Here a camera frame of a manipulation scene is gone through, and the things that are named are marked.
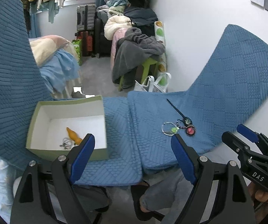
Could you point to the green cardboard box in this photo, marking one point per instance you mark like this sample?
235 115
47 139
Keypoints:
54 124

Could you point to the grey hard suitcase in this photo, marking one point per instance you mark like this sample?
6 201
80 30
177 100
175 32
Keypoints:
86 17

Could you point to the black hair stick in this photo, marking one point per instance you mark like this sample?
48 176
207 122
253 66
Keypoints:
175 108

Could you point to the white tote bag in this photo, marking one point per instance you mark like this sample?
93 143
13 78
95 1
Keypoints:
156 85

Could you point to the rolled mat with green dots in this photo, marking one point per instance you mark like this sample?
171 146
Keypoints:
159 31

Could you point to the green plastic stool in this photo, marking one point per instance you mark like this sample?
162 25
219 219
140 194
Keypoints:
148 66

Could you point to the orange hair clip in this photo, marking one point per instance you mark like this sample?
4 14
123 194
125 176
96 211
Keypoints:
72 135

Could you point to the cream puffy jacket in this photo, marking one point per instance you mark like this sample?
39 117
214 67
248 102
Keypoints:
115 25

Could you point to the pink quilt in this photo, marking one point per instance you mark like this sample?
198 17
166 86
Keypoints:
115 44

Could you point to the cream quilt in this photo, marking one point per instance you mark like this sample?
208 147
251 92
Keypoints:
47 47

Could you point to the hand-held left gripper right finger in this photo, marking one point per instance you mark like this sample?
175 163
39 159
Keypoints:
183 158

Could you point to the black suitcase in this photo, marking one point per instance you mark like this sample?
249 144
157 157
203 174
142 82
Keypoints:
101 39

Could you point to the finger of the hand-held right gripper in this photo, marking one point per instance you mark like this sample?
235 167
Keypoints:
239 147
247 131

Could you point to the red round pendant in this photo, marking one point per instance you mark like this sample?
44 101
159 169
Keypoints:
190 131

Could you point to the clear bangle with green charm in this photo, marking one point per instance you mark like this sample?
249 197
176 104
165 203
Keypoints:
167 127

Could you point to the green patterned bag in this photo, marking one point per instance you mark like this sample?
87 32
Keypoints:
77 49

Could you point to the person's right leg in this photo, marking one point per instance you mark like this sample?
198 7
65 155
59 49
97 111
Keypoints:
164 191

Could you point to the orange suitcase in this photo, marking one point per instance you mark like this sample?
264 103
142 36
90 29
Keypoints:
86 43

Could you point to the pile of clothes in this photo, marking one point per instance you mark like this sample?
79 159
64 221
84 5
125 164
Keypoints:
134 2

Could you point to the light blue bedsheet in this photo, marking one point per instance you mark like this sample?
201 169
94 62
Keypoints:
61 72

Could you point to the person's right hand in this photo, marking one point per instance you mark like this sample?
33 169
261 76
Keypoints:
263 196

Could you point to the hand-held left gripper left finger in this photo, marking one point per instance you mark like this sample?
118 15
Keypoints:
82 158

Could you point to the grey blanket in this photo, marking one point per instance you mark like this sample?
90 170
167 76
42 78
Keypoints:
134 49

